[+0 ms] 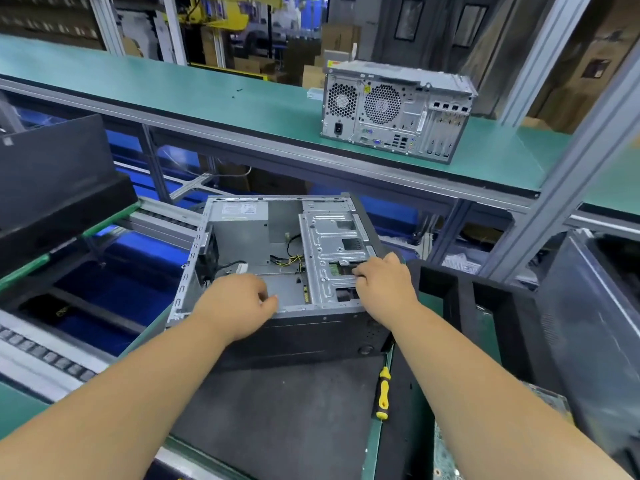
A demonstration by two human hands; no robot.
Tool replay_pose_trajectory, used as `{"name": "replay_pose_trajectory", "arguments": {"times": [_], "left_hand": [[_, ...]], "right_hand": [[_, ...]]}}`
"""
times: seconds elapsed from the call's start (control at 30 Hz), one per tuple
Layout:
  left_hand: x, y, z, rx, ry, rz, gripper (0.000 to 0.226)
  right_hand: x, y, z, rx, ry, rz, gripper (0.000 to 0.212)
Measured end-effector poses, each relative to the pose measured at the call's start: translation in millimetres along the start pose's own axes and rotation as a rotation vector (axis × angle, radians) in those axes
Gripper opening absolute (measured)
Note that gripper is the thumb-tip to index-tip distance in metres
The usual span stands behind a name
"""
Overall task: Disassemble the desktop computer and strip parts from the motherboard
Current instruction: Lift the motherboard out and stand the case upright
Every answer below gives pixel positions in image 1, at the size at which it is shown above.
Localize person's left hand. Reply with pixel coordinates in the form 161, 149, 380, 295
190, 273, 281, 346

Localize person's right hand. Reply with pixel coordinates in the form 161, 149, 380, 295
352, 251, 421, 331

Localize grey computer case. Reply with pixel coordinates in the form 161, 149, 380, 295
165, 193, 401, 371

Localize yellow handled screwdriver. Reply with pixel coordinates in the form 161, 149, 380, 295
374, 365, 393, 423

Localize grey side panel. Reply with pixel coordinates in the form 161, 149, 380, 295
535, 229, 640, 466

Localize green motherboard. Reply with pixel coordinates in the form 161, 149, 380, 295
432, 383, 576, 480

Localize person's left forearm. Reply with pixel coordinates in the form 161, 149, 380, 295
0, 315, 236, 480

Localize person's right forearm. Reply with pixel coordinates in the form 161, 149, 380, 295
385, 305, 631, 480

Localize silver backed desktop computer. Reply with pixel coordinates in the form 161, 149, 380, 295
320, 59, 479, 164

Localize silver power supply unit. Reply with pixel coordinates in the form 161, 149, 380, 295
210, 199, 273, 271

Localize white plastic bags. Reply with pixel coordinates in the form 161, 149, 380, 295
440, 249, 491, 276

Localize empty black foam tray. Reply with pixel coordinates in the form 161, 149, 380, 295
375, 263, 576, 480

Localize brown cardboard box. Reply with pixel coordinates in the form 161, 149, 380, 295
300, 23, 363, 91

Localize green upper shelf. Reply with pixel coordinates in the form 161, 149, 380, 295
0, 33, 640, 241

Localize yellow machine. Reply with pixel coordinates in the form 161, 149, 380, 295
180, 0, 286, 31

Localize stack of cardboard boxes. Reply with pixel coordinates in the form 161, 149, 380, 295
525, 0, 640, 136

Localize dark metal frame leg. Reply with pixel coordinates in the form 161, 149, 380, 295
138, 125, 176, 204

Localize grey roller conveyor rail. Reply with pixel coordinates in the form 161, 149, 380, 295
0, 195, 206, 406

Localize aluminium frame post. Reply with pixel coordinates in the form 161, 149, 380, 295
478, 65, 640, 286
497, 0, 596, 129

